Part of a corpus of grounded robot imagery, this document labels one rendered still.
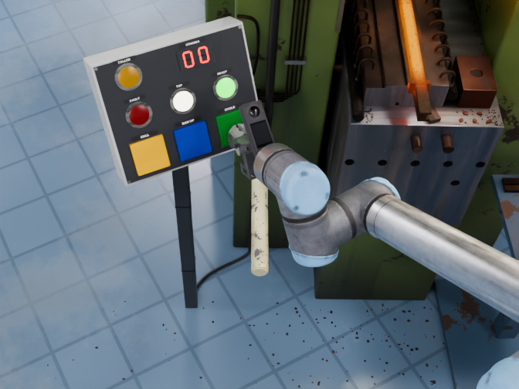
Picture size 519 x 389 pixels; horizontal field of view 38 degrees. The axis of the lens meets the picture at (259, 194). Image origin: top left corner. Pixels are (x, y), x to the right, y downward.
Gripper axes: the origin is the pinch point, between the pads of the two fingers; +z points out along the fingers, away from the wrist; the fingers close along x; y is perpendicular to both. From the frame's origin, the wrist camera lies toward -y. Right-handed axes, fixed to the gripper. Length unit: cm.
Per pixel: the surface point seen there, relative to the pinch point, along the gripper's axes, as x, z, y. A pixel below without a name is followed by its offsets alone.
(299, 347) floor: 17, 37, 96
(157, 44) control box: -12.0, 2.8, -21.7
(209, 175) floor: 17, 104, 58
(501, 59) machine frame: 74, 3, 7
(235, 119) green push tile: 0.7, 1.2, -1.0
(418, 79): 46.4, -1.9, 2.7
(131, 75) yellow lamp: -19.3, 1.1, -17.5
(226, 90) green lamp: 0.0, 1.2, -8.1
